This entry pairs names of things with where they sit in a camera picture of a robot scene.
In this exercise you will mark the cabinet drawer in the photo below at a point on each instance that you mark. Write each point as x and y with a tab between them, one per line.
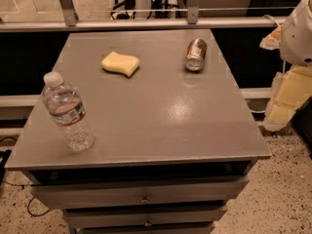
140	193
147	217

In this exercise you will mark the grey drawer cabinet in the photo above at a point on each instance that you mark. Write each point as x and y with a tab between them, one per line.
164	122

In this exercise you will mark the clear plastic water bottle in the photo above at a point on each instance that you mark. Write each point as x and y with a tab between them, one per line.
67	111

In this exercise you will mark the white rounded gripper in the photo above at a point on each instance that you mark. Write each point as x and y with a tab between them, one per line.
298	38

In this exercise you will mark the metal railing frame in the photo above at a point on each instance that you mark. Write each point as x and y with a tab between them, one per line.
102	15

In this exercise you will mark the top cabinet drawer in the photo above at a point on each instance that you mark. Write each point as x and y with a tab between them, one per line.
140	193

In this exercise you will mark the yellow sponge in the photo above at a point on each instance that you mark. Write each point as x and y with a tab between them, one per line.
118	63

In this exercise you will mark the metal soda can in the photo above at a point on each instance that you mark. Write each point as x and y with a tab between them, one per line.
196	53

